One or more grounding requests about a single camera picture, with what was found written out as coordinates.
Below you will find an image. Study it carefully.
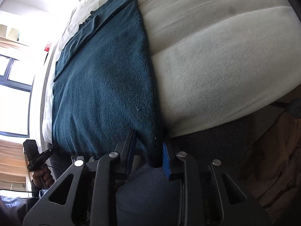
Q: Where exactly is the beige curtain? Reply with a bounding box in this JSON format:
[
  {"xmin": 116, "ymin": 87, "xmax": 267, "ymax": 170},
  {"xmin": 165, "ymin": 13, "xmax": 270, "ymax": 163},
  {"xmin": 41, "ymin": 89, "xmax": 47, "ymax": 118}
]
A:
[{"xmin": 0, "ymin": 140, "xmax": 28, "ymax": 184}]

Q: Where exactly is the person's left hand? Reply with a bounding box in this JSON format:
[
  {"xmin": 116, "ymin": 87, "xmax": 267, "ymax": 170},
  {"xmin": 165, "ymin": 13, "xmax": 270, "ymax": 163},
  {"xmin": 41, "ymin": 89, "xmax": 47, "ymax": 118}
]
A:
[{"xmin": 32, "ymin": 164, "xmax": 55, "ymax": 189}]

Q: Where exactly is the red box on windowsill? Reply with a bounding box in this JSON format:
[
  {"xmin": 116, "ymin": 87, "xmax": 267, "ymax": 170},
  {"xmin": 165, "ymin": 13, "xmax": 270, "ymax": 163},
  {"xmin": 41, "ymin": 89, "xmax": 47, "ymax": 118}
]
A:
[{"xmin": 44, "ymin": 43, "xmax": 51, "ymax": 52}]

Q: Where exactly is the person's blue jeans leg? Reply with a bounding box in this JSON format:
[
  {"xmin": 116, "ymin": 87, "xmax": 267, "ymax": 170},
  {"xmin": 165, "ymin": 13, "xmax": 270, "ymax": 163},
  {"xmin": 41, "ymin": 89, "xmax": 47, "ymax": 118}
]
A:
[{"xmin": 46, "ymin": 143, "xmax": 184, "ymax": 226}]

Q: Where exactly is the dark green knit sweater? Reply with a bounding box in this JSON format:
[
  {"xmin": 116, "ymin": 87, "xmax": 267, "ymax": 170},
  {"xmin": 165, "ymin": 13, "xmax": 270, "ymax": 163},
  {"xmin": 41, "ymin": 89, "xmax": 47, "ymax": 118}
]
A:
[{"xmin": 52, "ymin": 0, "xmax": 162, "ymax": 167}]

